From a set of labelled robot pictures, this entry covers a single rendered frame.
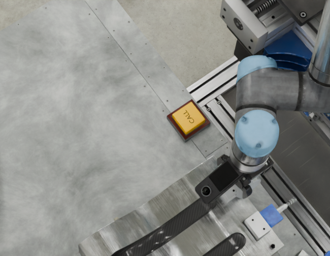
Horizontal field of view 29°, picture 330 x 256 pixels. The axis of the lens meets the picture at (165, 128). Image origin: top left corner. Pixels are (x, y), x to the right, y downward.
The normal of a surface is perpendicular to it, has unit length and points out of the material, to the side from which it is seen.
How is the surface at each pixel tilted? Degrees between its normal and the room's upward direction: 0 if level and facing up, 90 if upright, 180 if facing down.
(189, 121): 0
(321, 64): 72
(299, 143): 0
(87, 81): 0
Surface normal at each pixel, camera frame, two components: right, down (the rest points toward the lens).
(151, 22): 0.00, -0.33
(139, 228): 0.36, -0.54
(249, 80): -0.45, -0.33
